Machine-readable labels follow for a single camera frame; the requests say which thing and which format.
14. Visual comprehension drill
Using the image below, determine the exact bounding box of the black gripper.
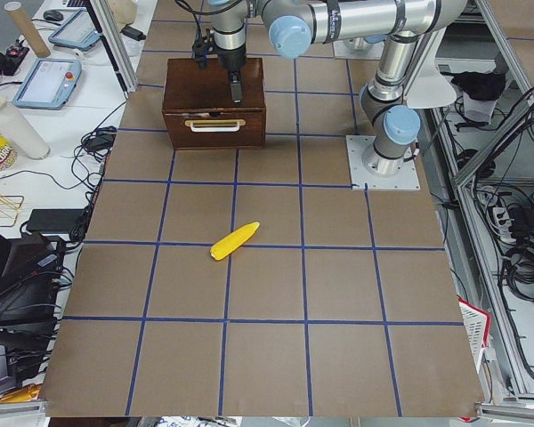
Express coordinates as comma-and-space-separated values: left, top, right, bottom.
216, 46, 246, 103

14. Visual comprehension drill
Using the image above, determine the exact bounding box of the wooden drawer with white handle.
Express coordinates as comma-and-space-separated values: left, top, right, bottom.
163, 111, 265, 149

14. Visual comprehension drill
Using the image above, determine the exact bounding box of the yellow corn cob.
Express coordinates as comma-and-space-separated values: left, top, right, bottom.
210, 222, 260, 261

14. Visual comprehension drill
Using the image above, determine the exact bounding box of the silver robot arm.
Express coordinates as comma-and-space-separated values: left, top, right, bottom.
209, 0, 466, 177

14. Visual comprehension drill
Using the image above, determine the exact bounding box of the dark wooden drawer cabinet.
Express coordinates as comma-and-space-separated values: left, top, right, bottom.
162, 58, 266, 142

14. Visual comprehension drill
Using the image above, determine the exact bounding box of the far blue teach pendant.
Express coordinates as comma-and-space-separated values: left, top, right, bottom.
48, 9, 100, 51

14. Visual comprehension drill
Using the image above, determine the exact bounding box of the blue teach pendant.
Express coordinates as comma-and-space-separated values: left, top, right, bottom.
12, 59, 82, 110
48, 9, 100, 51

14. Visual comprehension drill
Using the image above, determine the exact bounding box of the near blue teach pendant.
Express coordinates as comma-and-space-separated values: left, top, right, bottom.
12, 59, 82, 110

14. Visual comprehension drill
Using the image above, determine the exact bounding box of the white chair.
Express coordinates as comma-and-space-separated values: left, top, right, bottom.
404, 28, 457, 109

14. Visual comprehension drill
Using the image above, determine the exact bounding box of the cardboard tube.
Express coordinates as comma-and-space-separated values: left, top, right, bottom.
4, 1, 51, 58

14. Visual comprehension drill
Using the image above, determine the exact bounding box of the black power adapter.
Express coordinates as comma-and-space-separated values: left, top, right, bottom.
26, 208, 85, 234

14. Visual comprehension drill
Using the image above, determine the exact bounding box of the white cylinder bottle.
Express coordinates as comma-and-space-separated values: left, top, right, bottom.
0, 94, 51, 160

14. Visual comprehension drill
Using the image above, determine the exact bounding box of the red white basket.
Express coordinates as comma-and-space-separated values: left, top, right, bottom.
458, 297, 490, 372

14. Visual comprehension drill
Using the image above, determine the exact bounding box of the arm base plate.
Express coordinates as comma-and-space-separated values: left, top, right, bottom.
346, 135, 421, 191

